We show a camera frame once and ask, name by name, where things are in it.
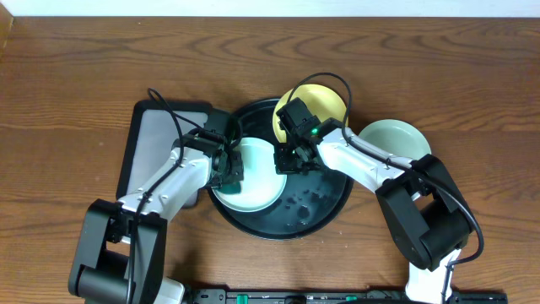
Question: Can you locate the light green plate front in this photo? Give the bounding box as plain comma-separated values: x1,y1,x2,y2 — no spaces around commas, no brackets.
213,137,287,213

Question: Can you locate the light green plate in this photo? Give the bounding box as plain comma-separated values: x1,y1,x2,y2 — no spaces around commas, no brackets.
213,137,287,213
359,119,431,160

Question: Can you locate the yellow plate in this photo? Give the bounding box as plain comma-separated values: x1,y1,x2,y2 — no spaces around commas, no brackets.
272,84,346,144

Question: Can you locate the green yellow sponge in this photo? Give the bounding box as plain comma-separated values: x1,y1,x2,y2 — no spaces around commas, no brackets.
217,182,241,195

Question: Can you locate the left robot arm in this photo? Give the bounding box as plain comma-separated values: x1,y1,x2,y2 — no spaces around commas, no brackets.
67,110,243,303

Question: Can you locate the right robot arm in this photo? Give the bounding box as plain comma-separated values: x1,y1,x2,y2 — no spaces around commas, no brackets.
276,98,480,303

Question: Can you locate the round black tray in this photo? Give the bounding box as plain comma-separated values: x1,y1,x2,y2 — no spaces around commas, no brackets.
208,98,354,240

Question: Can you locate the rectangular black tray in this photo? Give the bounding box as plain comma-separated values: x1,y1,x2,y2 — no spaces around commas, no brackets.
116,100,212,199

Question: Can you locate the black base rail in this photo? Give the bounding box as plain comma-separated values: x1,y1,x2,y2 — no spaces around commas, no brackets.
185,288,508,304

